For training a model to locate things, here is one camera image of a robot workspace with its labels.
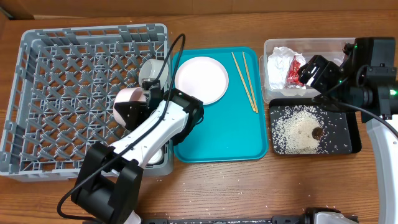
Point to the white napkin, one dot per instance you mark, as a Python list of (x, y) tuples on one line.
[(278, 65)]

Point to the grey-green bowl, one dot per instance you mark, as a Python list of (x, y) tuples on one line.
[(151, 69)]

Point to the spilled rice pile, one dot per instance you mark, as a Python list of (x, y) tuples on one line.
[(292, 126)]

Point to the wooden chopstick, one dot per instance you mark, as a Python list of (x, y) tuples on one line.
[(250, 84), (243, 82)]

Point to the red snack wrapper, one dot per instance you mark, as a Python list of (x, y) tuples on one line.
[(292, 78)]

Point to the white cup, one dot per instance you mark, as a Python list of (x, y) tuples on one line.
[(157, 158)]

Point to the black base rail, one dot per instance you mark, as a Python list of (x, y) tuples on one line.
[(296, 219)]

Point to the pink bowl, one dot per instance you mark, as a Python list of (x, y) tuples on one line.
[(127, 95)]

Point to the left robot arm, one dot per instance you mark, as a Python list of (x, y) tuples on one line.
[(108, 184)]

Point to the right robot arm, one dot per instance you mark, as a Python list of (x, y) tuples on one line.
[(365, 82)]

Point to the right wooden chopstick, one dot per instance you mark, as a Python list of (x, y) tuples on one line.
[(250, 84)]

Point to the teal serving tray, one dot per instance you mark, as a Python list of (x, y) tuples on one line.
[(230, 131)]

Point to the grey dishwasher rack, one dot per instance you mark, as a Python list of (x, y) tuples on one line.
[(63, 91)]

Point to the white round plate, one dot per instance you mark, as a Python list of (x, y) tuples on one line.
[(203, 78)]

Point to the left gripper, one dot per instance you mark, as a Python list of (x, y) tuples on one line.
[(136, 119)]

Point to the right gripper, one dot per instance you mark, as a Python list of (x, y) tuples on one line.
[(319, 73)]

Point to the left wooden chopstick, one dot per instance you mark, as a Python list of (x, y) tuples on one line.
[(243, 82)]

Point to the brown food scrap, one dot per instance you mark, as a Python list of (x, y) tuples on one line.
[(317, 133)]

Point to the black tray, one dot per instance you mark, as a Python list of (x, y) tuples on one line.
[(346, 140)]

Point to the clear plastic bin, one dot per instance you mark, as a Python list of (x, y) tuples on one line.
[(330, 48)]

